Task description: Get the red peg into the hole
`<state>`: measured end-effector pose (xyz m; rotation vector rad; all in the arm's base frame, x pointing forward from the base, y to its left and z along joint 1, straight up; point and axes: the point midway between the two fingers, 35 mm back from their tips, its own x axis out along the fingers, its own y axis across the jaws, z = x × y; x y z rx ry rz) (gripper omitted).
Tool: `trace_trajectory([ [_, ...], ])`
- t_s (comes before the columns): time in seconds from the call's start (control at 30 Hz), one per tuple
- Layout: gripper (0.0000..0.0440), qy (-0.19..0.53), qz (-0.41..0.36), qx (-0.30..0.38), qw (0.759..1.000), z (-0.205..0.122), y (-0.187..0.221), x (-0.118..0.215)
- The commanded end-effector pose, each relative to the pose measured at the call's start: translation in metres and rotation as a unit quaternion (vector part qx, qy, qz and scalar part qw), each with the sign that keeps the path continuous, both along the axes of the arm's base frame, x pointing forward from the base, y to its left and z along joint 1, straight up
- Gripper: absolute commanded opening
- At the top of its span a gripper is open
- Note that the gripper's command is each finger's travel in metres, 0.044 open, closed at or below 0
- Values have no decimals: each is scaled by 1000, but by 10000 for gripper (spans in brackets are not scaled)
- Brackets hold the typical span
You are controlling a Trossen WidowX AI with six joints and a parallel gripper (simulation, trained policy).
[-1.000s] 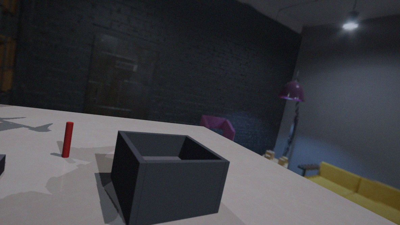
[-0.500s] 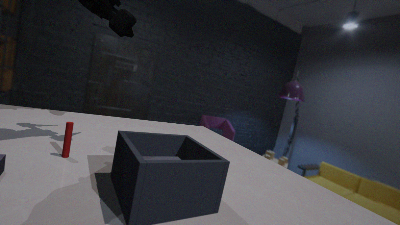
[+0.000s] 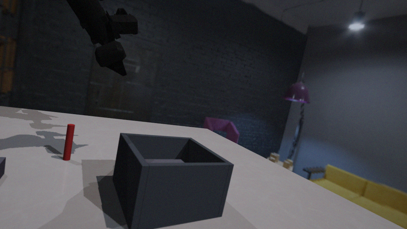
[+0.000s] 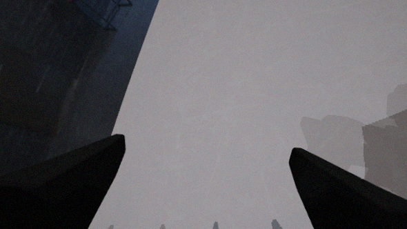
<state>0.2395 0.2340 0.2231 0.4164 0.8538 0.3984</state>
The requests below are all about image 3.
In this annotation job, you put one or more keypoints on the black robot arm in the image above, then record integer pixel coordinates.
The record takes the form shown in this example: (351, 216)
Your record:
(121, 22)

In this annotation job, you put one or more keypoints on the red peg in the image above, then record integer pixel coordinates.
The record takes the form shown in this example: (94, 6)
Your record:
(68, 142)

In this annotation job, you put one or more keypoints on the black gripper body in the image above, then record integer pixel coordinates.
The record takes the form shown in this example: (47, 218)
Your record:
(100, 31)

